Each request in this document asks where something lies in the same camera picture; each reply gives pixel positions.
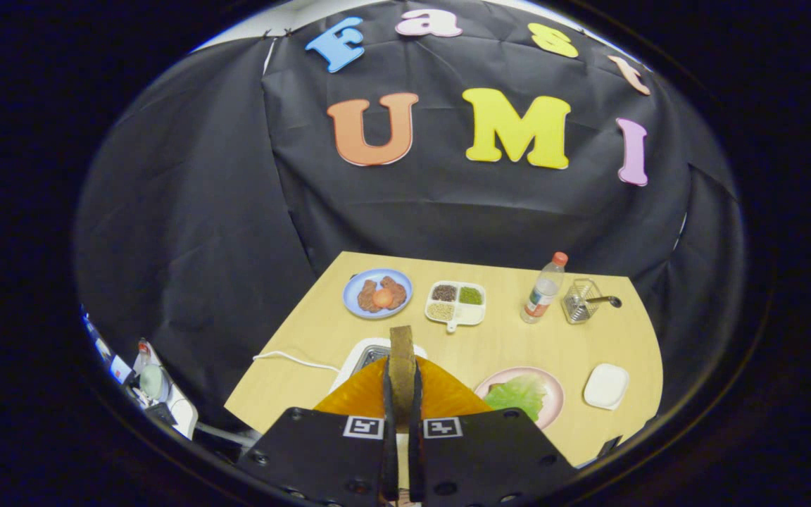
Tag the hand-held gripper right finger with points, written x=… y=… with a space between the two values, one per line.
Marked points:
x=490 y=458

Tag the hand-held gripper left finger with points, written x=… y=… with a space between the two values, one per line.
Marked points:
x=321 y=458

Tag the green lettuce leaf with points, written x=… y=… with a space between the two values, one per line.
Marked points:
x=518 y=396

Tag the brown toast slice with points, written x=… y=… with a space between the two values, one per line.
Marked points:
x=402 y=366

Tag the pink plate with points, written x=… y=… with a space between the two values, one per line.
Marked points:
x=553 y=401

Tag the white toaster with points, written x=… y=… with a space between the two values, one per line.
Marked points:
x=349 y=362

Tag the small white plate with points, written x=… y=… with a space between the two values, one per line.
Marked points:
x=606 y=386

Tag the white divided spice tray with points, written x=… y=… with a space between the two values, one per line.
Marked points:
x=472 y=315

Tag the blue plate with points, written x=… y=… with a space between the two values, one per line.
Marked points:
x=350 y=296

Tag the meat with tomato slice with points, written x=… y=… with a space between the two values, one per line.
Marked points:
x=383 y=296

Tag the clear red capped water bottle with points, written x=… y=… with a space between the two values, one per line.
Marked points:
x=543 y=292

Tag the pale round object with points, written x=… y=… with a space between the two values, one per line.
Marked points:
x=154 y=382

